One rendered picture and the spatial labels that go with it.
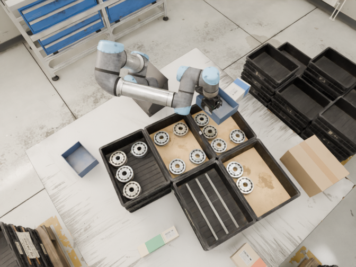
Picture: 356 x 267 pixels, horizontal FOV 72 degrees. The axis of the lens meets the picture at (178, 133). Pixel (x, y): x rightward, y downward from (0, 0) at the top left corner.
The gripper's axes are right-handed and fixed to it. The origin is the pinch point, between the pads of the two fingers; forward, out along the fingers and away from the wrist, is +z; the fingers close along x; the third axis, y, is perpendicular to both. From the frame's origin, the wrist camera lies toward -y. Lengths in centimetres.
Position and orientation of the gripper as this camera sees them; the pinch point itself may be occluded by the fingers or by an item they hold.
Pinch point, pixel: (207, 108)
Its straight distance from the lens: 140.3
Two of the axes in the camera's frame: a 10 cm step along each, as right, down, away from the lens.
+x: 7.9, -5.9, 1.6
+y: 6.0, 7.0, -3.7
